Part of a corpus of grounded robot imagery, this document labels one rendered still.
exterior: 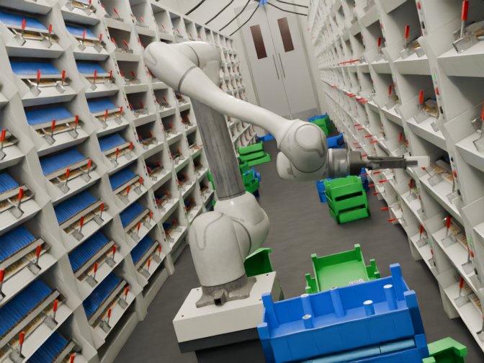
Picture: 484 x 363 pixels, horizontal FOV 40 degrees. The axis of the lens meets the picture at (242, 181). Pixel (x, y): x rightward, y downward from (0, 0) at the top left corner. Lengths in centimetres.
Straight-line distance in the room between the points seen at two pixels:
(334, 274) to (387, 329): 149
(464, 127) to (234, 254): 94
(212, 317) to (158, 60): 82
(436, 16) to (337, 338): 71
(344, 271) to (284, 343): 150
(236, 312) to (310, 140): 61
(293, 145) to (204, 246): 52
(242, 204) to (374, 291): 92
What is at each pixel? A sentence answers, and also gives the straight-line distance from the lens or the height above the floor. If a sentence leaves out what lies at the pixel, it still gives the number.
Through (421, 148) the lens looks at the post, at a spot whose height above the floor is 59.
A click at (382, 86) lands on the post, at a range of 292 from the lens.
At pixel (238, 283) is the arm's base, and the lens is 220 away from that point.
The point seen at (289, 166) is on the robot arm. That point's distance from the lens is 199.
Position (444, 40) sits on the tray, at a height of 91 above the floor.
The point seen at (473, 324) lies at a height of 11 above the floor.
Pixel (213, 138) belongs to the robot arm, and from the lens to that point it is 230.
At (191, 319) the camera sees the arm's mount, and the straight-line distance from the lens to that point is 214.
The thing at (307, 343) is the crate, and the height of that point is 43.
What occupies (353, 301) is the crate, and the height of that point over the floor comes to 42.
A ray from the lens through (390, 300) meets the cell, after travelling 138.
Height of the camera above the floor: 92
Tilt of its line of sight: 8 degrees down
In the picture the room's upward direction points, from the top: 15 degrees counter-clockwise
